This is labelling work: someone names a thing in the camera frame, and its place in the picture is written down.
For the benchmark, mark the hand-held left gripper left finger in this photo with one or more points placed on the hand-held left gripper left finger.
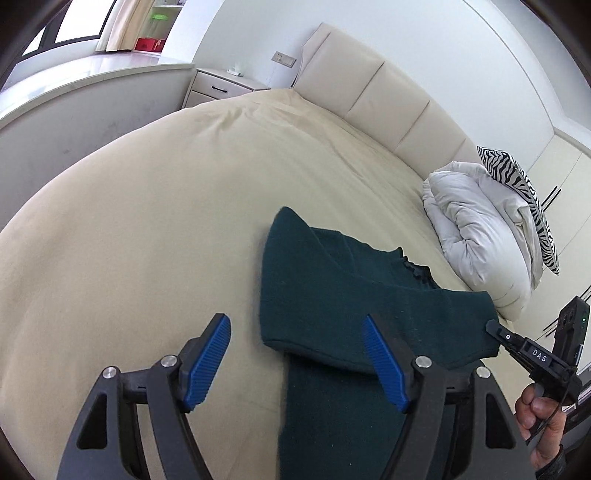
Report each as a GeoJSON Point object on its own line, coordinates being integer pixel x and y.
{"type": "Point", "coordinates": [210, 360]}

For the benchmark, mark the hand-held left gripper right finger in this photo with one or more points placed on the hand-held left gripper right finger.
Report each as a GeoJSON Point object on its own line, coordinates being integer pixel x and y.
{"type": "Point", "coordinates": [383, 360]}

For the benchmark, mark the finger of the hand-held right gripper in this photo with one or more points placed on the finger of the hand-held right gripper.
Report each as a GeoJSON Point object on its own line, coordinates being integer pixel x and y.
{"type": "Point", "coordinates": [517, 344]}

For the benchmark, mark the dark green knit garment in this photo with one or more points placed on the dark green knit garment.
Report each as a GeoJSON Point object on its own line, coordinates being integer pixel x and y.
{"type": "Point", "coordinates": [323, 300]}

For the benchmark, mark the person's right hand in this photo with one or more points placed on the person's right hand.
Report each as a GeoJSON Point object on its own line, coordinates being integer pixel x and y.
{"type": "Point", "coordinates": [540, 417]}

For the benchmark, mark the white folded duvet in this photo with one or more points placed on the white folded duvet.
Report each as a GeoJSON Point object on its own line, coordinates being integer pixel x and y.
{"type": "Point", "coordinates": [471, 230]}

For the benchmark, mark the bed with beige sheet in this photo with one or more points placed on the bed with beige sheet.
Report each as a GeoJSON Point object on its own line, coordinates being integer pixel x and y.
{"type": "Point", "coordinates": [161, 207]}

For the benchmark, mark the zebra print pillow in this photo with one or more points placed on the zebra print pillow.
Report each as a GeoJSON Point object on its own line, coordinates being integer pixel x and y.
{"type": "Point", "coordinates": [508, 173]}

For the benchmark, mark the cream wardrobe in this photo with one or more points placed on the cream wardrobe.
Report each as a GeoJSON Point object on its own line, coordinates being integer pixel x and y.
{"type": "Point", "coordinates": [568, 157]}

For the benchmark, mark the cream padded headboard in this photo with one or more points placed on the cream padded headboard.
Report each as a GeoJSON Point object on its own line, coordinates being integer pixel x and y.
{"type": "Point", "coordinates": [369, 92]}

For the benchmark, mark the white nightstand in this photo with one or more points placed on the white nightstand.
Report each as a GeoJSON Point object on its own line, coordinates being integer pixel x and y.
{"type": "Point", "coordinates": [212, 87]}

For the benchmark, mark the small white nightstand item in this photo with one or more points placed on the small white nightstand item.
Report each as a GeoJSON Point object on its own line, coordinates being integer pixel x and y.
{"type": "Point", "coordinates": [234, 71]}

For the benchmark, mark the white window sill ledge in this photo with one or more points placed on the white window sill ledge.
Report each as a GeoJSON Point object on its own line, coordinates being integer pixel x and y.
{"type": "Point", "coordinates": [92, 78]}

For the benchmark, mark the red box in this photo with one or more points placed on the red box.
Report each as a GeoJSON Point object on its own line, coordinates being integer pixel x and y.
{"type": "Point", "coordinates": [148, 45]}

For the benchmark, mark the white built-in shelf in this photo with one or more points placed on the white built-in shelf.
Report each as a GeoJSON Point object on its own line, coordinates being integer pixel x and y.
{"type": "Point", "coordinates": [171, 32]}

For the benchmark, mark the beige curtain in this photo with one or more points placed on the beige curtain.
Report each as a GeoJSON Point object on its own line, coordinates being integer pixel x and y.
{"type": "Point", "coordinates": [124, 25]}

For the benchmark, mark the green plastic item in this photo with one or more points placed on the green plastic item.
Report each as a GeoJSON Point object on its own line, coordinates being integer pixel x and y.
{"type": "Point", "coordinates": [159, 18]}

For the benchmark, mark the black framed window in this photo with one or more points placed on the black framed window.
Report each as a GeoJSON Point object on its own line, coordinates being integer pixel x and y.
{"type": "Point", "coordinates": [78, 18]}

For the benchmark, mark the wall socket panel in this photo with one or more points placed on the wall socket panel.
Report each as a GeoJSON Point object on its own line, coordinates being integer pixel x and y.
{"type": "Point", "coordinates": [283, 58]}

